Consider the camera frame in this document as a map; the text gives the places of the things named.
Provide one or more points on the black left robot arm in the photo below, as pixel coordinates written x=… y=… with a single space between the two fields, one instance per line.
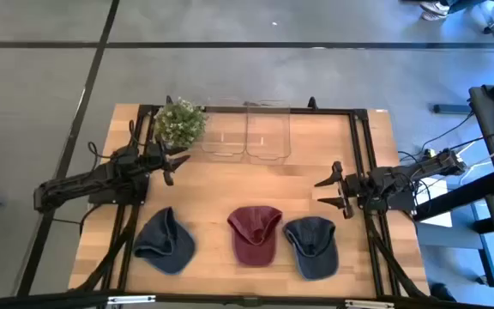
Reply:
x=80 y=182

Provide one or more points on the green potted plant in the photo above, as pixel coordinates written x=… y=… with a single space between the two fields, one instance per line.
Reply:
x=180 y=123

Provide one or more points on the navy blue baseball cap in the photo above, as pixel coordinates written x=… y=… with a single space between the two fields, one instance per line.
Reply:
x=165 y=251
x=315 y=257

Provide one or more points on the black metal table frame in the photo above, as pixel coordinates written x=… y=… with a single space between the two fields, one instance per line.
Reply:
x=328 y=111

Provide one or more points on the person's shoe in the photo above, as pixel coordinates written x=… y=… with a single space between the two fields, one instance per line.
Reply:
x=435 y=9

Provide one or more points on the clear plastic bin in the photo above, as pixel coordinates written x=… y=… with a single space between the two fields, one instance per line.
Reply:
x=268 y=137
x=225 y=137

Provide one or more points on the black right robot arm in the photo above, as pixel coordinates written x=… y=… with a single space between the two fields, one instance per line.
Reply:
x=423 y=166

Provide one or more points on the maroon red baseball cap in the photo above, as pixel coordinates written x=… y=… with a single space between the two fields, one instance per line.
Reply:
x=253 y=251

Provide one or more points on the black metal beam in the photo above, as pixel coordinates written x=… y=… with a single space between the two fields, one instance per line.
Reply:
x=457 y=198

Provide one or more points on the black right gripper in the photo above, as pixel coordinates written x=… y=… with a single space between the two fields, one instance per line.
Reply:
x=356 y=186

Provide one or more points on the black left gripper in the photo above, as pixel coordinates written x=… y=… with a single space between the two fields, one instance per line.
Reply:
x=157 y=156

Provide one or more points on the dark power strip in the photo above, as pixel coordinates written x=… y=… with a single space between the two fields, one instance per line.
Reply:
x=452 y=108

